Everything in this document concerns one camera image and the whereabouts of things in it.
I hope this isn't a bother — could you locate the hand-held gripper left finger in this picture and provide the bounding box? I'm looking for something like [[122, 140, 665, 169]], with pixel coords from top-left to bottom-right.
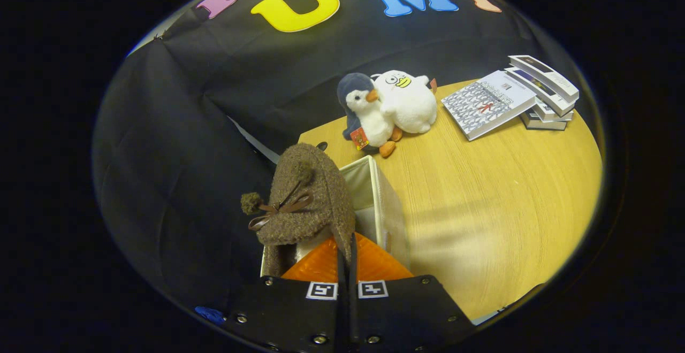
[[224, 235, 348, 353]]

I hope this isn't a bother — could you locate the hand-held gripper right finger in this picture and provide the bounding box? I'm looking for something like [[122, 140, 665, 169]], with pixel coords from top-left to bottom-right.
[[349, 233, 476, 353]]

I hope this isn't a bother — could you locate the beige fabric storage box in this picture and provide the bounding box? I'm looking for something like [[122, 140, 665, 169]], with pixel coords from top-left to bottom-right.
[[261, 155, 410, 278]]

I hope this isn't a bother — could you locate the brown fuzzy slipper shoe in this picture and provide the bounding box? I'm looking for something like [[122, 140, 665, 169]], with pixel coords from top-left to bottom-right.
[[241, 143, 356, 278]]

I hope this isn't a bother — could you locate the blue white penguin plush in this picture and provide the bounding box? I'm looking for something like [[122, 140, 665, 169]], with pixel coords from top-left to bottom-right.
[[337, 73, 403, 158]]

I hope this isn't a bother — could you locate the black backdrop cloth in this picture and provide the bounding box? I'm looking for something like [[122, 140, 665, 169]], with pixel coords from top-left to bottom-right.
[[92, 0, 600, 311]]

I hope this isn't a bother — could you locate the white duck plush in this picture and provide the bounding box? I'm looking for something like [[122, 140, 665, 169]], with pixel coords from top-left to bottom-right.
[[370, 70, 438, 134]]

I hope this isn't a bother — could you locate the white book patterned cover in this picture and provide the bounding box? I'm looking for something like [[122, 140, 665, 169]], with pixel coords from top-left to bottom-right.
[[442, 71, 537, 141]]

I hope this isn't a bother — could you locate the grey paperback book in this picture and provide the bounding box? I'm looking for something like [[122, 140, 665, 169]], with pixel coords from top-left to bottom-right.
[[520, 110, 568, 131]]

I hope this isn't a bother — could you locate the white paperback book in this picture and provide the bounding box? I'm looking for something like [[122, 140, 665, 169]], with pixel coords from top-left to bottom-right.
[[535, 102, 574, 122]]

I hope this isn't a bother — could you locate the white book blue cover photo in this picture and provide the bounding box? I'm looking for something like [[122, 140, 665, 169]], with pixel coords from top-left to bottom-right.
[[505, 67, 575, 117]]

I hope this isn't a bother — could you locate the white book dark cover photo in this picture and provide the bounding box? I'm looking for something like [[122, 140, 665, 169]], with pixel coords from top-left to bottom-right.
[[508, 55, 580, 103]]

